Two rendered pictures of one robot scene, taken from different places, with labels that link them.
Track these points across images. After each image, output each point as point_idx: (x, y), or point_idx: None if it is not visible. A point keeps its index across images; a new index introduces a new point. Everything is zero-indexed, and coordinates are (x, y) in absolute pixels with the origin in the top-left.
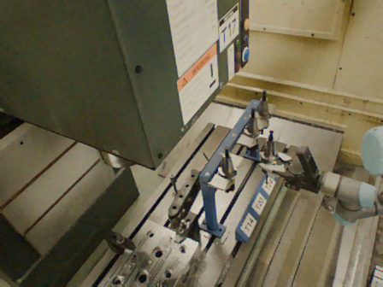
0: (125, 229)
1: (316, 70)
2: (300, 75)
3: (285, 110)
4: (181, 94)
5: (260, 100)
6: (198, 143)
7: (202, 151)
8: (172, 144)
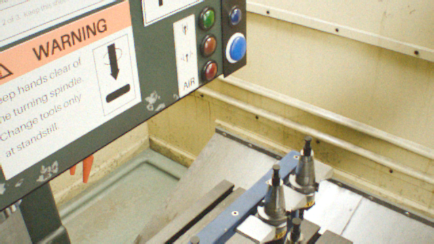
0: None
1: (420, 116)
2: (393, 121)
3: (363, 179)
4: None
5: (323, 154)
6: (194, 214)
7: (196, 231)
8: None
